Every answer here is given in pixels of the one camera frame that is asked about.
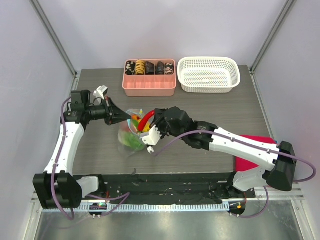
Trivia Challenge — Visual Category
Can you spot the yellow toy mango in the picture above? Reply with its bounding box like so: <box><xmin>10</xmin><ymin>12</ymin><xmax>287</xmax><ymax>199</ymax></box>
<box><xmin>131</xmin><ymin>114</ymin><xmax>142</xmax><ymax>123</ymax></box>

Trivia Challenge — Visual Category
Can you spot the black pink roll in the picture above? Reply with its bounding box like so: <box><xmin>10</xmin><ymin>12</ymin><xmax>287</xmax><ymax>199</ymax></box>
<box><xmin>164</xmin><ymin>62</ymin><xmax>175</xmax><ymax>75</ymax></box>

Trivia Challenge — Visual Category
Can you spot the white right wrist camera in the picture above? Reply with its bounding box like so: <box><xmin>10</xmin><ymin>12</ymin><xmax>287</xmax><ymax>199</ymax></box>
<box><xmin>140</xmin><ymin>126</ymin><xmax>162</xmax><ymax>154</ymax></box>

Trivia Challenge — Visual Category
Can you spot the dark brown roll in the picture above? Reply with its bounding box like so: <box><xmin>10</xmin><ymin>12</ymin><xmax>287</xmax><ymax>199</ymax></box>
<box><xmin>145</xmin><ymin>61</ymin><xmax>155</xmax><ymax>75</ymax></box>

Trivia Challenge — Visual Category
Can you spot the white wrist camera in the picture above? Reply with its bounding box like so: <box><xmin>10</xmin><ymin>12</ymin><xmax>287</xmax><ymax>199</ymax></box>
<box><xmin>140</xmin><ymin>126</ymin><xmax>162</xmax><ymax>154</ymax></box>
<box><xmin>93</xmin><ymin>85</ymin><xmax>108</xmax><ymax>99</ymax></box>

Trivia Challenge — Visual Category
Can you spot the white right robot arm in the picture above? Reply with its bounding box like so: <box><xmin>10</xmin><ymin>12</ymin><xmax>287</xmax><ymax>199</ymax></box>
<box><xmin>141</xmin><ymin>106</ymin><xmax>297</xmax><ymax>198</ymax></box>

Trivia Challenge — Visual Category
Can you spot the clear zip top bag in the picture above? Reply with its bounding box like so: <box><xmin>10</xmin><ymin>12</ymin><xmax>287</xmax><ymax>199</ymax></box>
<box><xmin>118</xmin><ymin>109</ymin><xmax>151</xmax><ymax>158</ymax></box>

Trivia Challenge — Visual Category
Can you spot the yellow striped roll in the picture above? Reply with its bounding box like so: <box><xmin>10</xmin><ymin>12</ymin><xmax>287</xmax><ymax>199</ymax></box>
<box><xmin>135</xmin><ymin>59</ymin><xmax>146</xmax><ymax>75</ymax></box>

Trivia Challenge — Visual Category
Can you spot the black blue roll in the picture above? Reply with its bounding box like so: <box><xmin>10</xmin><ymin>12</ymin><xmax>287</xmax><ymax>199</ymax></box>
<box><xmin>155</xmin><ymin>61</ymin><xmax>165</xmax><ymax>75</ymax></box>

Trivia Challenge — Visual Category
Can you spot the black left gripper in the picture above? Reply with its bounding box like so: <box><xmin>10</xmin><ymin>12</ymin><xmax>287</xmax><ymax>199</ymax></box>
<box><xmin>85</xmin><ymin>96</ymin><xmax>132</xmax><ymax>126</ymax></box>

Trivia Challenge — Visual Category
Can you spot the black floral sushi roll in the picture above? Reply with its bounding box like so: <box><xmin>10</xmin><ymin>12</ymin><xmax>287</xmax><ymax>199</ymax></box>
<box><xmin>125</xmin><ymin>60</ymin><xmax>136</xmax><ymax>76</ymax></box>

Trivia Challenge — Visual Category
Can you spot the red folded cloth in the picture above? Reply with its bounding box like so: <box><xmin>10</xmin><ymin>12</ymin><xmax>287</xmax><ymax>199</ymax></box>
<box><xmin>234</xmin><ymin>134</ymin><xmax>280</xmax><ymax>173</ymax></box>

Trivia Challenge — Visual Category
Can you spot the red toy chili pepper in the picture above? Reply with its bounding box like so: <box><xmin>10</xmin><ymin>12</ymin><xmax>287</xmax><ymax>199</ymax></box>
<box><xmin>137</xmin><ymin>110</ymin><xmax>155</xmax><ymax>133</ymax></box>

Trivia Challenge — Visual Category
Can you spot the green toy lettuce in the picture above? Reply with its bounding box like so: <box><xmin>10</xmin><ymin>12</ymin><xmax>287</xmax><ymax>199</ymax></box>
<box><xmin>118</xmin><ymin>131</ymin><xmax>145</xmax><ymax>152</ymax></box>

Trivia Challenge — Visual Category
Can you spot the white perforated basket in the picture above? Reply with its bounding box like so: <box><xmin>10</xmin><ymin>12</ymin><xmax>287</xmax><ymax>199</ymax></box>
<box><xmin>176</xmin><ymin>56</ymin><xmax>241</xmax><ymax>94</ymax></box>

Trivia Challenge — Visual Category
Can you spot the pink divided tray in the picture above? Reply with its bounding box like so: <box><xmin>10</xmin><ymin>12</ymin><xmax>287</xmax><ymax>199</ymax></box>
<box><xmin>122</xmin><ymin>59</ymin><xmax>177</xmax><ymax>97</ymax></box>

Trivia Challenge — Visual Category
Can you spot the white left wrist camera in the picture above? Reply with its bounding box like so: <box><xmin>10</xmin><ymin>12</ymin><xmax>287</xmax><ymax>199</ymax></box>
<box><xmin>93</xmin><ymin>85</ymin><xmax>108</xmax><ymax>99</ymax></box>

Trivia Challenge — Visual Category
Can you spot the white slotted cable duct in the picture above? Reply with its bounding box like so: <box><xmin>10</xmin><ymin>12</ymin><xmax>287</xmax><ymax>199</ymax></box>
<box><xmin>42</xmin><ymin>202</ymin><xmax>230</xmax><ymax>213</ymax></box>

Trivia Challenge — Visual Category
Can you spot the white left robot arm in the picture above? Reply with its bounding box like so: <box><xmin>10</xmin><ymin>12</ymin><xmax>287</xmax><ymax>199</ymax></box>
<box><xmin>33</xmin><ymin>85</ymin><xmax>131</xmax><ymax>209</ymax></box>

